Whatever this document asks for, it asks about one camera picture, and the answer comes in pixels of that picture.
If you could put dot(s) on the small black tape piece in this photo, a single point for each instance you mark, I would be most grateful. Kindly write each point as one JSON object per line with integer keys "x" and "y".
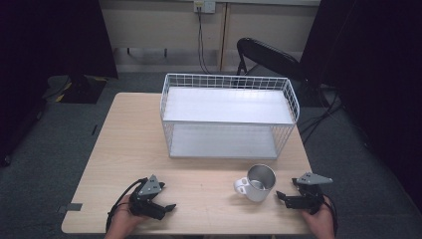
{"x": 94, "y": 129}

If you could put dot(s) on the black curtain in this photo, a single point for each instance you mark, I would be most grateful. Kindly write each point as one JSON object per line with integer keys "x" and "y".
{"x": 375, "y": 83}
{"x": 49, "y": 49}

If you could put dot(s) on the black folding chair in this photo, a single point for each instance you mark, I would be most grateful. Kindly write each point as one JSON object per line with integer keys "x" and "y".
{"x": 268, "y": 54}

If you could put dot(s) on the person's right hand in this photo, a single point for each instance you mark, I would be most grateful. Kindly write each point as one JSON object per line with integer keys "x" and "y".
{"x": 319, "y": 223}

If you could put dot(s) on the grey tape strip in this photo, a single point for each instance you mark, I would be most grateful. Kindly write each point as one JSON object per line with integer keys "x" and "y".
{"x": 71, "y": 207}

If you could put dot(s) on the dark stand base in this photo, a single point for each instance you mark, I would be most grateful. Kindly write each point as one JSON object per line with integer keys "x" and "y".
{"x": 79, "y": 89}

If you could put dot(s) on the person's left hand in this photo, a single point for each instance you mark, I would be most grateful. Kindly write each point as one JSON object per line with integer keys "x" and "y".
{"x": 123, "y": 219}

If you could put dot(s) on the white wall socket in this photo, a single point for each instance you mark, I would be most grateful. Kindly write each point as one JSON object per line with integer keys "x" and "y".
{"x": 205, "y": 5}

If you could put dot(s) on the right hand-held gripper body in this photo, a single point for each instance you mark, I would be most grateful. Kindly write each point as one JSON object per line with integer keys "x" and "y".
{"x": 308, "y": 195}

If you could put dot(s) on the white mug with steel inside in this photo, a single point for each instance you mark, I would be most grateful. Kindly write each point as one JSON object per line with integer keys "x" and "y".
{"x": 257, "y": 191}

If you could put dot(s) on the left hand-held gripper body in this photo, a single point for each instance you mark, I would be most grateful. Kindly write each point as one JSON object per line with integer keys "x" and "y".
{"x": 146, "y": 195}

